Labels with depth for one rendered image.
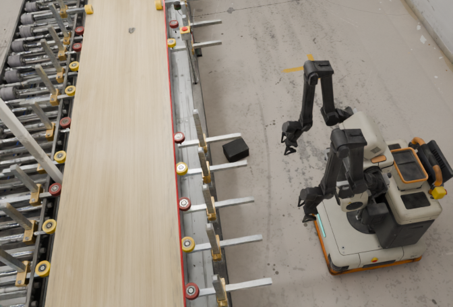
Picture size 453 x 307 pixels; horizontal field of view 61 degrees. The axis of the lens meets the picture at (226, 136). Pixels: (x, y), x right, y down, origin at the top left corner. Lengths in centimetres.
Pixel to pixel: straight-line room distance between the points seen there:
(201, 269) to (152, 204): 49
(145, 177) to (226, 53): 238
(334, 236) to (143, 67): 191
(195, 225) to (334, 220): 102
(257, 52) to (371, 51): 124
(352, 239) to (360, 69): 205
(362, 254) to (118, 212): 163
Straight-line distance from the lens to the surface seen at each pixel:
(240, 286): 213
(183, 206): 227
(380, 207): 249
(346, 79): 420
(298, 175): 340
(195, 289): 209
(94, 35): 359
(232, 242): 223
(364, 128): 198
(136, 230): 228
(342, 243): 286
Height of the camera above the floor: 289
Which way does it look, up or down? 53 degrees down
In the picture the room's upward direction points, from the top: 8 degrees counter-clockwise
